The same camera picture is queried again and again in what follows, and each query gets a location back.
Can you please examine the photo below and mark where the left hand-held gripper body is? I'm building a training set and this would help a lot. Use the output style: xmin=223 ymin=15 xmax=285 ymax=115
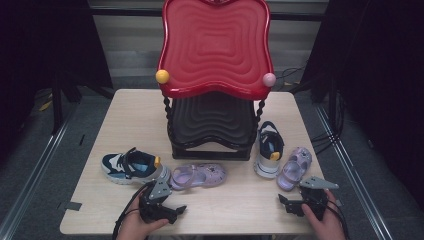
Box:
xmin=138 ymin=179 xmax=173 ymax=224

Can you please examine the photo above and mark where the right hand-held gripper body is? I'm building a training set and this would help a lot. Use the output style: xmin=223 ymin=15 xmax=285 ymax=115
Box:
xmin=298 ymin=176 xmax=340 ymax=222

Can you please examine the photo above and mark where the purple translucent sandal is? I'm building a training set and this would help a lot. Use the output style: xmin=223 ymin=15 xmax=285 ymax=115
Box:
xmin=169 ymin=162 xmax=228 ymax=191
xmin=276 ymin=146 xmax=313 ymax=192

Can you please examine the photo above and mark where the navy and white sneaker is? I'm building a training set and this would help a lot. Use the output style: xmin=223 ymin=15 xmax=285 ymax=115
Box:
xmin=253 ymin=120 xmax=285 ymax=179
xmin=100 ymin=147 xmax=172 ymax=190

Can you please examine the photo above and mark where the red and black shoe rack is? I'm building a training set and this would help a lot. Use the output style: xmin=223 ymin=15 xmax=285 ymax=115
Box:
xmin=155 ymin=0 xmax=278 ymax=162

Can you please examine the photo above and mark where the person's left hand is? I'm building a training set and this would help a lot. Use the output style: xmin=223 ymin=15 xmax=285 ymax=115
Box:
xmin=115 ymin=194 xmax=170 ymax=240

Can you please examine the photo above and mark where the person's right hand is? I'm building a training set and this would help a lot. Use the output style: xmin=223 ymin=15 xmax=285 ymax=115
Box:
xmin=301 ymin=189 xmax=348 ymax=240

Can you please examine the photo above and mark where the dark curtain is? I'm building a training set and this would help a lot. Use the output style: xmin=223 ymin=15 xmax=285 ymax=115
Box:
xmin=299 ymin=0 xmax=424 ymax=208
xmin=0 ymin=0 xmax=113 ymax=161

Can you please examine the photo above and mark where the black metal stand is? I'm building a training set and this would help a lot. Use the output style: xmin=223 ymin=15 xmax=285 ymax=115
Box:
xmin=49 ymin=71 xmax=114 ymax=136

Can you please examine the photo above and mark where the yellow tape strip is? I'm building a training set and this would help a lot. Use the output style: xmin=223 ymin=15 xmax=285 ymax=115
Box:
xmin=38 ymin=99 xmax=54 ymax=112

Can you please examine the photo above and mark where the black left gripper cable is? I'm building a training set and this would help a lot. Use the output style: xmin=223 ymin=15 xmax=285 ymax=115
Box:
xmin=111 ymin=181 xmax=158 ymax=240

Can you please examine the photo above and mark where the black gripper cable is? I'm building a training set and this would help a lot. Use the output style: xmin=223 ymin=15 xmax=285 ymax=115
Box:
xmin=324 ymin=198 xmax=351 ymax=240
xmin=111 ymin=181 xmax=158 ymax=240

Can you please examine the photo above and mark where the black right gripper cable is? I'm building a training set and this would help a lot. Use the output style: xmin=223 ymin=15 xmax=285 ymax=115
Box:
xmin=324 ymin=198 xmax=351 ymax=240

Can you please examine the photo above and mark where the metal floor rail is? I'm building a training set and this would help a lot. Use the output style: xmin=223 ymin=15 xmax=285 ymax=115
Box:
xmin=0 ymin=109 xmax=79 ymax=240
xmin=314 ymin=104 xmax=394 ymax=240

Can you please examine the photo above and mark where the black floor cable bundle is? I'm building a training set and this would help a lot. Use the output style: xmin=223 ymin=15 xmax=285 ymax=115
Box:
xmin=311 ymin=88 xmax=346 ymax=156

